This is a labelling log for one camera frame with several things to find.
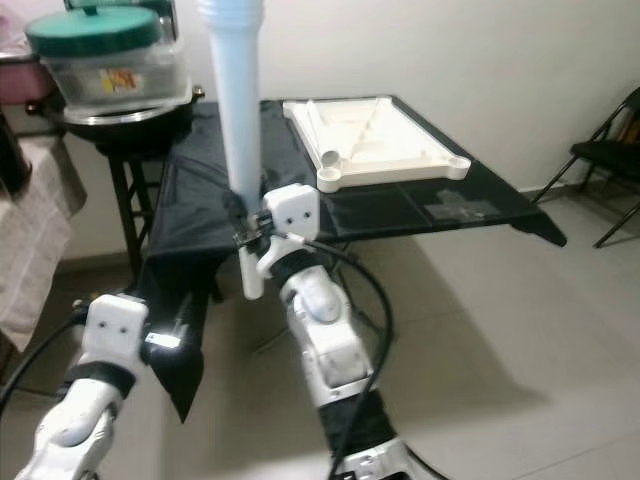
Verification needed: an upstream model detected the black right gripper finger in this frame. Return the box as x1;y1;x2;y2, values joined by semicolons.
224;192;257;243

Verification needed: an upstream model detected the white plastic table leg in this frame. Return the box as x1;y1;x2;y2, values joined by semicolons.
195;0;269;301

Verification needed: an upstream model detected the white plastic table top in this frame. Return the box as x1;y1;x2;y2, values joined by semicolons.
280;95;473;193

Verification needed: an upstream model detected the black tablecloth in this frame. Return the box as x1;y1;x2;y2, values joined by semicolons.
135;95;569;421

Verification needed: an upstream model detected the black metal stand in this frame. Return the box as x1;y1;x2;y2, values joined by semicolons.
105;150;161;276

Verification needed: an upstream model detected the black round wok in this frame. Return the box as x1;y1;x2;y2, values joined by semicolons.
50;85;206;151

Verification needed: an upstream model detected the beige patterned cover cloth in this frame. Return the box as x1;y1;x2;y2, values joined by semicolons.
0;135;71;351

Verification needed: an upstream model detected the clear tape cross patch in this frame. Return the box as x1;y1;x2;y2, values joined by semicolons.
425;192;501;223

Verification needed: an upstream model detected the green-lidded clear storage bin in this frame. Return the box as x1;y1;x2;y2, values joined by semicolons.
25;5;189;116

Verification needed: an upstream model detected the pink plastic basin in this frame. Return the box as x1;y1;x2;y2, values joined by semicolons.
0;60;56;106

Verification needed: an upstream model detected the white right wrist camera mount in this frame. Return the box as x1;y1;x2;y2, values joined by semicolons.
257;183;321;281

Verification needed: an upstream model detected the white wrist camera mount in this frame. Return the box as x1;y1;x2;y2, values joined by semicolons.
257;183;321;281
82;293;156;386

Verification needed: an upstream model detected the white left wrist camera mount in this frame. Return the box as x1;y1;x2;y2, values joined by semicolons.
82;293;156;386

